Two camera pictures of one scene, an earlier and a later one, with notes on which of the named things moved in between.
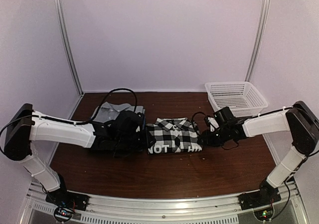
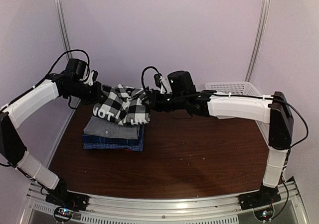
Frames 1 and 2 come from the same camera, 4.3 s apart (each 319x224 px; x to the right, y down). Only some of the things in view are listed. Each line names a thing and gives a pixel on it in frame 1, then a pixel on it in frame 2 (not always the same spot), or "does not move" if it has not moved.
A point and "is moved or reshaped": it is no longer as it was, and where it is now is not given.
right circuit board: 264,213 does not move
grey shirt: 107,111 is moved or reshaped
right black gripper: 207,139 to 155,105
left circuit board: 63,214 does not move
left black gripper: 146,141 to 97,92
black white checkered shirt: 175,135 to 123,105
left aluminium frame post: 68,40 does not move
